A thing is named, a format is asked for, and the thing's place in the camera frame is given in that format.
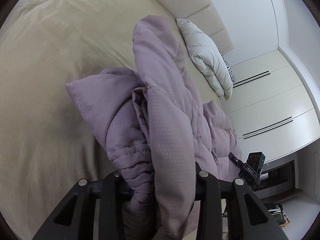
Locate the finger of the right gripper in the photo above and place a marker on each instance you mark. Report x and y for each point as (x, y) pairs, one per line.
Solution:
(235, 158)

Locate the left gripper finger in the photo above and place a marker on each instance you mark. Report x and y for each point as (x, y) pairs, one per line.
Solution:
(198, 193)

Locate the mauve puffer coat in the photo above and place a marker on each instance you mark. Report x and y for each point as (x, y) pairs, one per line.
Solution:
(155, 129)

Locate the white wardrobe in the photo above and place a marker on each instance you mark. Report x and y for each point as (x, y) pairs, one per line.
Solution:
(270, 108)

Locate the zebra pattern pillow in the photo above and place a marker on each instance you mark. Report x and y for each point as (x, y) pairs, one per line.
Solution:
(232, 76)

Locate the white folded duvet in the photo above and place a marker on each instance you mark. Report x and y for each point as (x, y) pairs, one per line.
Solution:
(206, 57)

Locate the cream padded headboard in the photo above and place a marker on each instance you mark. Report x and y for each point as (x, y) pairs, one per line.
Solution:
(203, 14)

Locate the beige bed with sheet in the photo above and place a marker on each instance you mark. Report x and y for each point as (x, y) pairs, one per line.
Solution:
(46, 146)

